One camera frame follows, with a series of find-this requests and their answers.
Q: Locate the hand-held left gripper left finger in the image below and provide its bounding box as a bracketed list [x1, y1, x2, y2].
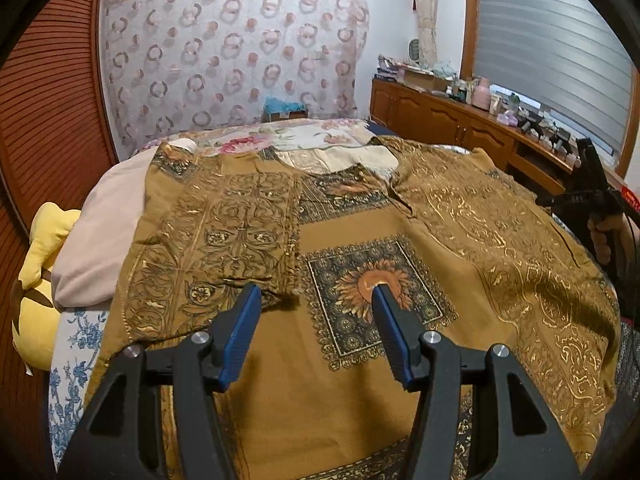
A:
[59, 282, 263, 480]

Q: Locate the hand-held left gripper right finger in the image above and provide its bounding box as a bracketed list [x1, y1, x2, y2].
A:
[371, 282, 583, 480]

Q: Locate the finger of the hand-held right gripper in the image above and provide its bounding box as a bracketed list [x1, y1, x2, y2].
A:
[535, 189, 596, 208]

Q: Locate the gold patterned garment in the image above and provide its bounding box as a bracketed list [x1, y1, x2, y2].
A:
[87, 135, 623, 480]

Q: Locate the person's right hand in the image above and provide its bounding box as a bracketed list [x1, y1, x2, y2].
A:
[587, 214, 628, 265]

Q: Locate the row of small bottles and jars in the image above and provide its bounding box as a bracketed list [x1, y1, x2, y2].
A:
[445, 77, 576, 156]

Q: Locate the pink bottle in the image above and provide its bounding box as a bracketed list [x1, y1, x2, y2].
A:
[471, 79, 493, 111]

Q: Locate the grey window blind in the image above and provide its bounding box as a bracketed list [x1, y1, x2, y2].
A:
[475, 0, 636, 161]

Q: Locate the wooden cabinet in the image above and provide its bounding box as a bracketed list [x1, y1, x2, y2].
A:
[370, 77, 616, 211]

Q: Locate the beige folded cloth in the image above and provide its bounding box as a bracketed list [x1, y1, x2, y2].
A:
[51, 162, 151, 311]

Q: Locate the blue floral bed sheet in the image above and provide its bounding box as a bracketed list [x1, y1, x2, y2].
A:
[47, 307, 111, 466]

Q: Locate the cardboard box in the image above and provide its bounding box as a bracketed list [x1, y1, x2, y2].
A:
[402, 69, 453, 92]

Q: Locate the pink floral blanket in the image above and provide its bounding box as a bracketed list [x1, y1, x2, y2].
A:
[132, 117, 401, 181]

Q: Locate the navy blanket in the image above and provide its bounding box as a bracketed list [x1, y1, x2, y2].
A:
[367, 119, 401, 138]

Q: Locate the yellow plush toy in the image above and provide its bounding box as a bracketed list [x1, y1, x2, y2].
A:
[11, 201, 83, 373]

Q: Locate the teal fluffy item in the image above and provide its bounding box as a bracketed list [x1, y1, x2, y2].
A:
[263, 96, 308, 116]

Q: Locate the tied lace curtain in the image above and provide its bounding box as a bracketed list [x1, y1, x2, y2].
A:
[410, 0, 468, 66]

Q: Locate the sheer circle-patterned curtain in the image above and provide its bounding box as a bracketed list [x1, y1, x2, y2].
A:
[100, 0, 371, 148]

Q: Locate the louvered wooden door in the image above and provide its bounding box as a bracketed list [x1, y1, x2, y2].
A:
[0, 0, 121, 241]

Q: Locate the wooden window frame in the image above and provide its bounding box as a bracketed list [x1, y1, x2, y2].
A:
[460, 0, 640, 181]

